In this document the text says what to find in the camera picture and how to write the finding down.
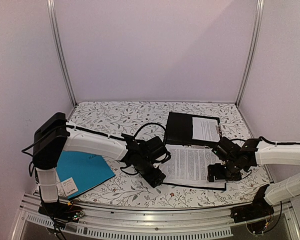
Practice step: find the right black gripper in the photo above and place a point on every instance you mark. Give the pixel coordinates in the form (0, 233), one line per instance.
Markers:
(218, 175)

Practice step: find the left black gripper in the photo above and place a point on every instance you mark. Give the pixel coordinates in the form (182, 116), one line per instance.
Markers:
(151, 179)

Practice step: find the printed paper sheet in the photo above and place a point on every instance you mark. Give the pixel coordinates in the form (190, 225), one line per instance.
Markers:
(188, 167)
(205, 129)

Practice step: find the black clip folder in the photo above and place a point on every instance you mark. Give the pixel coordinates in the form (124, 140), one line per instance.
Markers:
(179, 131)

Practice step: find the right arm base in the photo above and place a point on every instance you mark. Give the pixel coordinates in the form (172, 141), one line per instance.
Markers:
(259, 208)

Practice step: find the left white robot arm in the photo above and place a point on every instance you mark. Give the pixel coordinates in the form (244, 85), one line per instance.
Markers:
(58, 135)

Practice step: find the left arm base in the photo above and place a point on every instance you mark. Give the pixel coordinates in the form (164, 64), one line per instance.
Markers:
(63, 212)

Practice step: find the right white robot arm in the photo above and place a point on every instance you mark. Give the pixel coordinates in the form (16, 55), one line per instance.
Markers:
(254, 152)

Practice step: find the blue folder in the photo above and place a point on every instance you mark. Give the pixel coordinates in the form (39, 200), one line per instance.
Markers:
(79, 172)

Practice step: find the floral tablecloth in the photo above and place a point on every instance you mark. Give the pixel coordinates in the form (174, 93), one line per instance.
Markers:
(146, 120)

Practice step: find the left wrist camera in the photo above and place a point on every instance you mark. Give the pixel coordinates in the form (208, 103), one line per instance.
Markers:
(155, 151)

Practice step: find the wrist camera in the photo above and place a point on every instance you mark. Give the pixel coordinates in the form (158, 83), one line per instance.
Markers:
(225, 149)
(155, 151)

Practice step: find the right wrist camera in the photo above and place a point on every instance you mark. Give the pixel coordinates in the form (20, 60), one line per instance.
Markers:
(225, 149)

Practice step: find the front aluminium rail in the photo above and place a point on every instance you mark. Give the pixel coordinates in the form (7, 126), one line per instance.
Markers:
(102, 221)

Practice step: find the right aluminium frame post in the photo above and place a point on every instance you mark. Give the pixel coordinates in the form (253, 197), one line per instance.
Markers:
(252, 50)

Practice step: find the aluminium frame post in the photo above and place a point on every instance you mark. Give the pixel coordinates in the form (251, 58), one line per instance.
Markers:
(252, 50)
(59, 50)

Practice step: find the left aluminium frame post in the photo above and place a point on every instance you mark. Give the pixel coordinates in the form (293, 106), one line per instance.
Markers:
(59, 50)

